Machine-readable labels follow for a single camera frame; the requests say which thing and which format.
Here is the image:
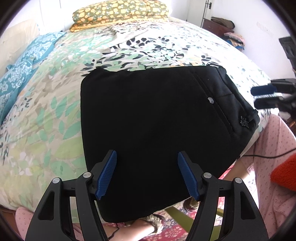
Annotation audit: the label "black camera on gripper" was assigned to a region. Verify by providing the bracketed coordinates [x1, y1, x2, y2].
[279, 37, 296, 70]

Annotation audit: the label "blue patterned pillow near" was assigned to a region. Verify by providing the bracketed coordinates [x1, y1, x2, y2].
[1, 59, 39, 125]

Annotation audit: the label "folded dark cloth on cabinet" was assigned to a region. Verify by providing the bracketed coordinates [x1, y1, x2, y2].
[211, 16, 235, 30]

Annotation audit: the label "foot in sandal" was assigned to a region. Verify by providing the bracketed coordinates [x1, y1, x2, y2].
[125, 213, 166, 235]

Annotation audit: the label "blue patterned pillow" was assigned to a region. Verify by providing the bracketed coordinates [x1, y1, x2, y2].
[1, 59, 39, 125]
[14, 32, 66, 65]

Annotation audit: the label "white door with handle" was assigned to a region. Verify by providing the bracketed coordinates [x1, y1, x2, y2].
[186, 0, 214, 27]

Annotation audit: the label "cream headboard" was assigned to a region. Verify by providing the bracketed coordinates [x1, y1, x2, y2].
[0, 22, 40, 76]

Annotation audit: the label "right forearm orange sleeve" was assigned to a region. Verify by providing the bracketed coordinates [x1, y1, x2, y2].
[270, 154, 296, 192]

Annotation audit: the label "blue patterned pillow far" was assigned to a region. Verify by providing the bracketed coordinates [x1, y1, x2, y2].
[14, 32, 66, 65]

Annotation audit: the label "dark wooden cabinet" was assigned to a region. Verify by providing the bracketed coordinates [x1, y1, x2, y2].
[202, 19, 234, 38]

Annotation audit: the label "pile of clothes on basket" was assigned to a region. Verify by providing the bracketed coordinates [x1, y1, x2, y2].
[222, 32, 245, 51]

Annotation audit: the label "black pants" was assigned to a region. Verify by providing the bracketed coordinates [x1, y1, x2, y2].
[80, 66, 260, 223]

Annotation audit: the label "floral bed sheet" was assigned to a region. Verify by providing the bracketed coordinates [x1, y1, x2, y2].
[1, 19, 269, 210]

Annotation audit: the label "pink dotted pajama clothing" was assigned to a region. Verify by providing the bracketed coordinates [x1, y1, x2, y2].
[241, 114, 295, 237]

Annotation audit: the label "black cable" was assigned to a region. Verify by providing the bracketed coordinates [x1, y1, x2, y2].
[235, 146, 296, 160]

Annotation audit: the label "red patterned rug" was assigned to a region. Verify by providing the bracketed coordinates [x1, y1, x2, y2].
[138, 162, 234, 241]

